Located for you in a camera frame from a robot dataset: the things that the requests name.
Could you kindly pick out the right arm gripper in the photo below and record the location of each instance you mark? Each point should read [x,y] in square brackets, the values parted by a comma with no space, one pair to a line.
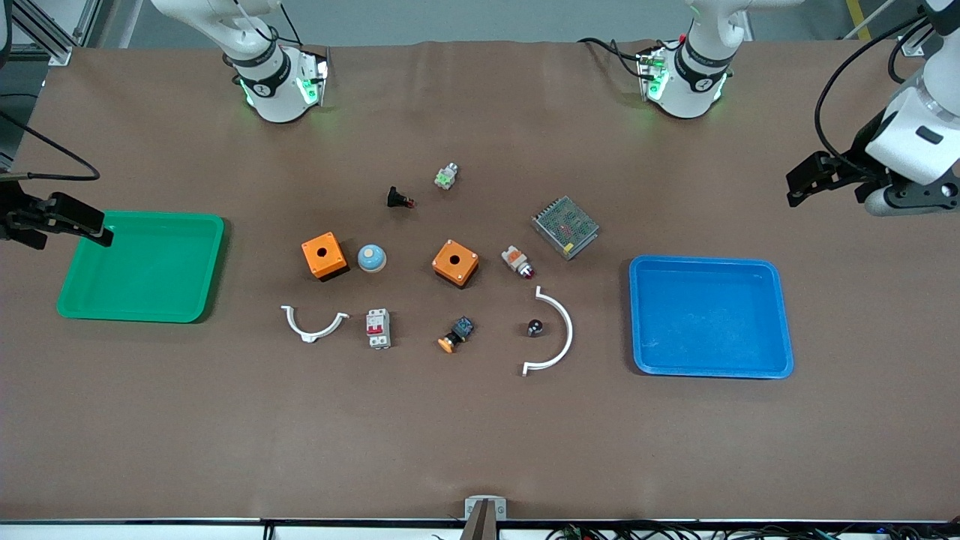
[10,208]

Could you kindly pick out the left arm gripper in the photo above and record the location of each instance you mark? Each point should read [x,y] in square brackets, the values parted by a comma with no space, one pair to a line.
[861,147]

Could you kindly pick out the white red circuit breaker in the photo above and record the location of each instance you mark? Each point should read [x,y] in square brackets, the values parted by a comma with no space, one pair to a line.
[378,328]

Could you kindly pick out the small black knob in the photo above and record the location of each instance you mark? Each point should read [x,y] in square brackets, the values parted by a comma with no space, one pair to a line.
[535,327]

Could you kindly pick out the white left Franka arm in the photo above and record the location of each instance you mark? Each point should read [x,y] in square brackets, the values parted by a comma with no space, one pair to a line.
[694,75]

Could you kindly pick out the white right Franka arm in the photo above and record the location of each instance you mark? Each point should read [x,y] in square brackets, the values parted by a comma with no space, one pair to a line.
[274,82]

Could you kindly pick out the green plastic tray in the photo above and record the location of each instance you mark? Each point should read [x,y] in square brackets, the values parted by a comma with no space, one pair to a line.
[142,266]

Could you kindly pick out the blue plastic tray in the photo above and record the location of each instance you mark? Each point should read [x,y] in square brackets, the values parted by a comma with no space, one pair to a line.
[709,315]

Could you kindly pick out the orange button box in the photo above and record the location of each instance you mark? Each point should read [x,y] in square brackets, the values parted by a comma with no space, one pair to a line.
[455,262]
[324,256]

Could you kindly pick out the metal mesh power supply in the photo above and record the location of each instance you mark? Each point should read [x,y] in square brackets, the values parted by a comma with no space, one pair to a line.
[565,226]

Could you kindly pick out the small white curved clamp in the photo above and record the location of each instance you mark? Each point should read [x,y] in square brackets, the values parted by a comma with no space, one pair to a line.
[313,334]

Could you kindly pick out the large white curved clamp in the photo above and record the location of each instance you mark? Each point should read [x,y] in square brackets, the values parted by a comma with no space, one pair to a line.
[568,330]

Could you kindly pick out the light blue dome button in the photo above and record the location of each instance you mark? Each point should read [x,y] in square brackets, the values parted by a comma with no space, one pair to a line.
[371,258]

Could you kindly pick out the green white push button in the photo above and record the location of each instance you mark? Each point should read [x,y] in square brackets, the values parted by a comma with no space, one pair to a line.
[446,176]

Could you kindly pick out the orange push button blue body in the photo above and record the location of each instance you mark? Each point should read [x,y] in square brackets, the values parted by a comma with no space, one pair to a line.
[457,331]

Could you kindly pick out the brown table mat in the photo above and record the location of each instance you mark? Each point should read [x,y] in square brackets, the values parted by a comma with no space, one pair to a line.
[480,435]

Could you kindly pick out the aluminium frame profile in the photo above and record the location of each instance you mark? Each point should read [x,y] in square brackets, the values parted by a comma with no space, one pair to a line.
[49,34]
[916,41]

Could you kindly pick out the red push button switch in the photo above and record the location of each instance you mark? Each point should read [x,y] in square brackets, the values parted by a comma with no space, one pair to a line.
[516,260]

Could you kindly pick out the black red switch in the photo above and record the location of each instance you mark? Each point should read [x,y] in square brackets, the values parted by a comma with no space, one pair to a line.
[397,199]

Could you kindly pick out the grey camera bracket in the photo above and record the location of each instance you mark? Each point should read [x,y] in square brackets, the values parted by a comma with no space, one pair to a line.
[485,517]

